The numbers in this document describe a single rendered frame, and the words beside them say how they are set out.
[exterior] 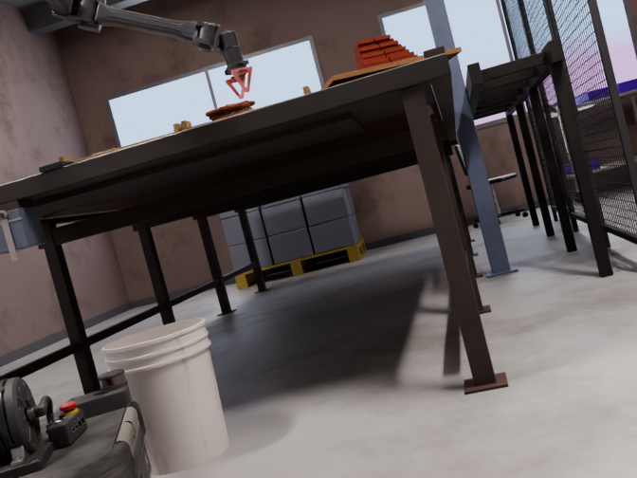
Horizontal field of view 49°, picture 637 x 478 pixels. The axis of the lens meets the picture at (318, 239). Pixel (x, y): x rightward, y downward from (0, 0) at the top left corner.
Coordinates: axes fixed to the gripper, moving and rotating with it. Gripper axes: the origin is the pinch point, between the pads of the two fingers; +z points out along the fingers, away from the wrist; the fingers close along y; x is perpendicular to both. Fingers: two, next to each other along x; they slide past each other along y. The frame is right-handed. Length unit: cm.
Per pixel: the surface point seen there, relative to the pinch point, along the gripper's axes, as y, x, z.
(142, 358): -29, 54, 68
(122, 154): -8.7, 42.7, 11.2
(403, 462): -76, 7, 102
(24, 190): 8, 73, 13
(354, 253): 425, -168, 97
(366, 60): 41, -63, -10
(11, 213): 9, 78, 19
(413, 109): -49, -33, 23
